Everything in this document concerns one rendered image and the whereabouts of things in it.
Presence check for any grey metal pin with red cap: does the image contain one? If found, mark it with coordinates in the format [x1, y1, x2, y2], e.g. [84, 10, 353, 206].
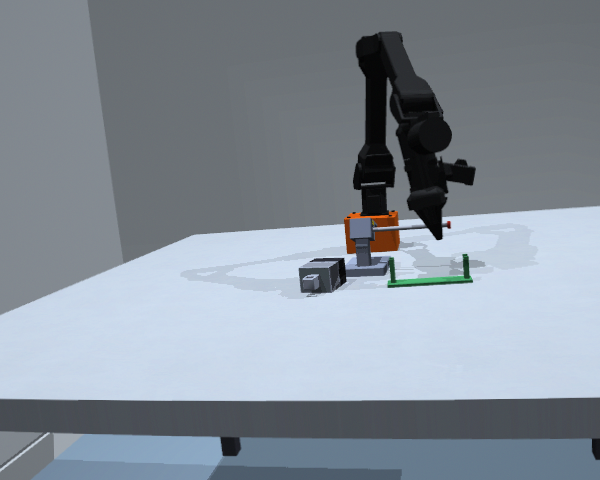
[372, 221, 451, 232]

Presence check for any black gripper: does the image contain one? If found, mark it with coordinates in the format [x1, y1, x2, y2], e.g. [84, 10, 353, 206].
[404, 152, 448, 240]

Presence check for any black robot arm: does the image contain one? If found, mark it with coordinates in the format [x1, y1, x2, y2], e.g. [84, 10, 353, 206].
[353, 31, 476, 216]

